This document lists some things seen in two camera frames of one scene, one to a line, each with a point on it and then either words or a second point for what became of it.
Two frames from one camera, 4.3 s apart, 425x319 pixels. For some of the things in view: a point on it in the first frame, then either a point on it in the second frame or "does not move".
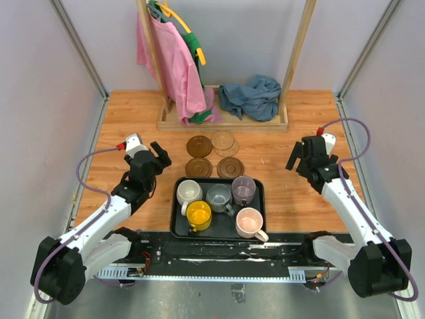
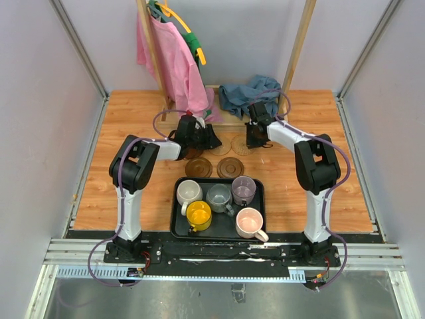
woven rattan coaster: (229, 152) -> (239, 145)
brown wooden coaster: (198, 167) does not move
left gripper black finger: (159, 150) -> (209, 139)
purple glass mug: (243, 189) does not move
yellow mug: (199, 215) does not move
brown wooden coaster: (230, 167) does not move
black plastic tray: (220, 209) does not move
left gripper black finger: (164, 157) -> (216, 143)
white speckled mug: (188, 191) does not move
